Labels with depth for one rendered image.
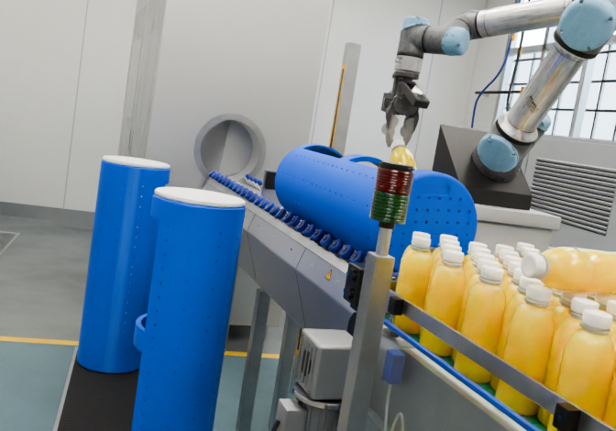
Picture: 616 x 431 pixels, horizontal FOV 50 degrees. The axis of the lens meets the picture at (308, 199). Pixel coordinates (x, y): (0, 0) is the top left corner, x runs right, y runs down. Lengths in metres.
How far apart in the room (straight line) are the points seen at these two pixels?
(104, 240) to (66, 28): 4.03
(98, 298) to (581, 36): 2.08
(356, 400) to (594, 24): 0.99
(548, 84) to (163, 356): 1.30
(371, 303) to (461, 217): 0.65
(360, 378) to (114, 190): 1.79
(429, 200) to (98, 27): 5.26
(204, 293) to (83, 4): 4.95
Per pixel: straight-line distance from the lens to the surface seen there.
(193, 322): 2.02
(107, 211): 2.83
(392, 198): 1.13
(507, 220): 2.00
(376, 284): 1.16
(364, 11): 7.02
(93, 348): 2.97
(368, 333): 1.18
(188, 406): 2.12
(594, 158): 3.46
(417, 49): 1.91
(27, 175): 6.73
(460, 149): 2.11
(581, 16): 1.68
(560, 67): 1.75
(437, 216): 1.72
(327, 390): 1.45
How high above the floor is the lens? 1.30
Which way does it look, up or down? 6 degrees down
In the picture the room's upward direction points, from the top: 9 degrees clockwise
